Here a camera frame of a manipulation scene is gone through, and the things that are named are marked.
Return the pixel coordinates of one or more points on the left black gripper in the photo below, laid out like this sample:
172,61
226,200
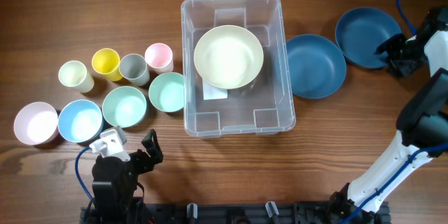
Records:
148,163

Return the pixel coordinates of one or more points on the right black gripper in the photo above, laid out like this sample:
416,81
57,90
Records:
393,53

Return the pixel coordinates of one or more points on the dark blue bowl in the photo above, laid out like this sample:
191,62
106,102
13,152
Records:
317,66
360,31

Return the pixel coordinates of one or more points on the mint green bowl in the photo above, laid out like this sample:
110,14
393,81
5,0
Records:
124,107
166,92

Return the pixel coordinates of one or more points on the light blue small bowl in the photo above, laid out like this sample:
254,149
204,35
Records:
80,121

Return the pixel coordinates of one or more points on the grey plastic cup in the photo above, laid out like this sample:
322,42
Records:
134,68

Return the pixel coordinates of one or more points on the pink plastic cup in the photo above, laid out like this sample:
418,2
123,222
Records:
159,58

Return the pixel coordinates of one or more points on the yellow plastic cup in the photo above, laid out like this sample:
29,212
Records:
106,62

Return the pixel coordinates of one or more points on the cream plastic cup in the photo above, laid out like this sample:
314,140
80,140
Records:
74,74

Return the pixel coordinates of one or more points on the clear plastic storage container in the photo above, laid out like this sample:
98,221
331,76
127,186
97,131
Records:
264,106

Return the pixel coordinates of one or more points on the cream large bowl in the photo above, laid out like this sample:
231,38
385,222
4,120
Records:
228,57

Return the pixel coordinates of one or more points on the pale pink small bowl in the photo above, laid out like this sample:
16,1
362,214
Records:
36,124

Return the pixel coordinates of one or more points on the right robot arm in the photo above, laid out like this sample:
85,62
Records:
421,134

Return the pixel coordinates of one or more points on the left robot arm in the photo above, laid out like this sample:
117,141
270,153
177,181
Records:
115,175

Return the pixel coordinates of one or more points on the white label in container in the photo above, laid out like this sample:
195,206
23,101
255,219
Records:
211,92

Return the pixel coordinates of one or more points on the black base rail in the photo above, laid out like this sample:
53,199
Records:
297,213

